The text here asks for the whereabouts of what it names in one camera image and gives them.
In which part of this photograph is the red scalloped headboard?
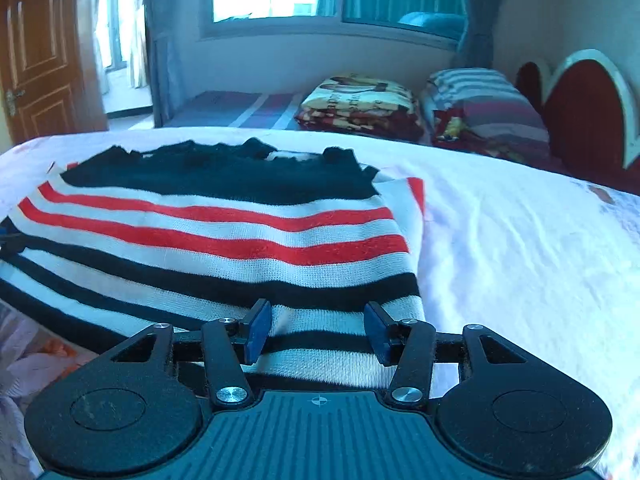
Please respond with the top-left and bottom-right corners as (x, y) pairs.
(515, 49), (640, 192)

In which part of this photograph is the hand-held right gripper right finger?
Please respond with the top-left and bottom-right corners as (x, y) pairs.
(364, 301), (531, 408)

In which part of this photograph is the white sheer curtain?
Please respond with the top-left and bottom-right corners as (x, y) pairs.
(127, 0), (148, 90)

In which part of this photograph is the brown wooden door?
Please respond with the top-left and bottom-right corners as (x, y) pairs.
(0, 0), (109, 150)

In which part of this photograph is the folded printed blanket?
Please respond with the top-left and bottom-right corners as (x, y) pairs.
(294, 75), (427, 142)

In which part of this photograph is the striped knit sweater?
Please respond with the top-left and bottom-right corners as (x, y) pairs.
(0, 137), (430, 392)

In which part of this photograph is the striped mattress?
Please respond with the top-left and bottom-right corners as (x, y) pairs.
(162, 91), (307, 131)

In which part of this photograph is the striped pillow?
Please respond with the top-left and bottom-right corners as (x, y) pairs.
(420, 67), (552, 162)

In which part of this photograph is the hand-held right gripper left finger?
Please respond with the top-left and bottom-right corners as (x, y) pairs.
(107, 299), (273, 408)

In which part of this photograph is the grey curtain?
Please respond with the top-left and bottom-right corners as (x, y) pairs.
(140, 0), (173, 129)
(457, 0), (517, 70)

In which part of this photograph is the metal door handle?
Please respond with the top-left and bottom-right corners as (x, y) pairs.
(5, 87), (27, 117)

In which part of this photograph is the white floral bedsheet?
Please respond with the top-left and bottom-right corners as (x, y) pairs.
(0, 127), (640, 480)

